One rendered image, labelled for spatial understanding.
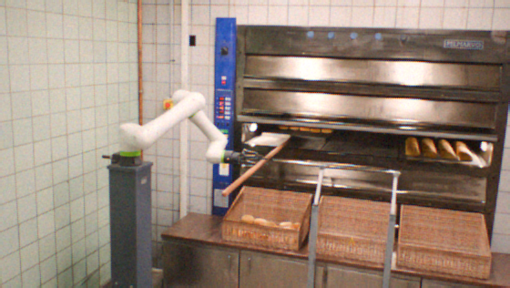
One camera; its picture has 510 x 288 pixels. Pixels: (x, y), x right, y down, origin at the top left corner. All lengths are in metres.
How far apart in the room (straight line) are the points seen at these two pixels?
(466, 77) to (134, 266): 2.50
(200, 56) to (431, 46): 1.70
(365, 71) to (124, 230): 1.96
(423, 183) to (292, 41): 1.40
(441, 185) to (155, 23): 2.50
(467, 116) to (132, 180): 2.26
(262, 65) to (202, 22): 0.58
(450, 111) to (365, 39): 0.77
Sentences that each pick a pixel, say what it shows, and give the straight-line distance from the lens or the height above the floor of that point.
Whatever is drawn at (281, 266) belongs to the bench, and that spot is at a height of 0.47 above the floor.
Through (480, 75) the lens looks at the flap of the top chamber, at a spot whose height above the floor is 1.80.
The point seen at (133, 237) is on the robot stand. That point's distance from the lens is 3.06.
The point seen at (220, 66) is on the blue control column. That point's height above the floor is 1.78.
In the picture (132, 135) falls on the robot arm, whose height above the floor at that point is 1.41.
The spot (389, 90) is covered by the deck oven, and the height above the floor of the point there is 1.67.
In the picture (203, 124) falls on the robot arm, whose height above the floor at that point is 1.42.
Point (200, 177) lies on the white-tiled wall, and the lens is 3.96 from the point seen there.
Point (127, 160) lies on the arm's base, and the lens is 2.97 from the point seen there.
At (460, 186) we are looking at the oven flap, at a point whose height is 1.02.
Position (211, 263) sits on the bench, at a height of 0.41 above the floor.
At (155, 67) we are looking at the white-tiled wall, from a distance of 4.01.
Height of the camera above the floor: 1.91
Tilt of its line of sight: 11 degrees down
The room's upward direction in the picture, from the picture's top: 2 degrees clockwise
